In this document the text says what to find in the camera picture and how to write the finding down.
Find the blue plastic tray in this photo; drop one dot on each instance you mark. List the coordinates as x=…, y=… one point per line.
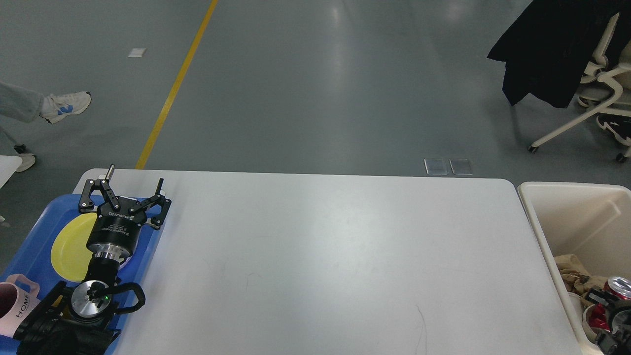
x=33, y=260

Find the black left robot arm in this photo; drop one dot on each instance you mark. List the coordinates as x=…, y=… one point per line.
x=85, y=315

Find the brown paper wad in foil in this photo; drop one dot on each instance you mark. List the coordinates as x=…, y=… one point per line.
x=573, y=274

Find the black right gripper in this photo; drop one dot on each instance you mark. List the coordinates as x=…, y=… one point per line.
x=614, y=342

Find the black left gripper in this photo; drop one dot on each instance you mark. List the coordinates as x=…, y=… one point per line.
x=116, y=231

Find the white paper cup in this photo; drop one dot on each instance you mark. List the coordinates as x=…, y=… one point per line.
x=590, y=331
x=576, y=307

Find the pink ribbed mug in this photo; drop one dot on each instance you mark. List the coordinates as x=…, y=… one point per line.
x=18, y=298

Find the brown paper ball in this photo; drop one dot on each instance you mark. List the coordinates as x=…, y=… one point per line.
x=594, y=282

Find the white blue sneaker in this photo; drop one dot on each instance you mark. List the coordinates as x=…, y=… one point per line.
x=55, y=108

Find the white table corner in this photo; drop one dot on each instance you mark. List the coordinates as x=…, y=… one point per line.
x=8, y=166

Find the yellow plastic plate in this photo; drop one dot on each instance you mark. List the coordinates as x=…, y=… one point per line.
x=69, y=255

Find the beige plastic bin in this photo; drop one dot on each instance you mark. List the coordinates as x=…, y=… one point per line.
x=591, y=221

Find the crushed red soda can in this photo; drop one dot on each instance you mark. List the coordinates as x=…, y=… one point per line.
x=621, y=287

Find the black office chair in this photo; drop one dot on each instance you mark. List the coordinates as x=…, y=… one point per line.
x=558, y=50

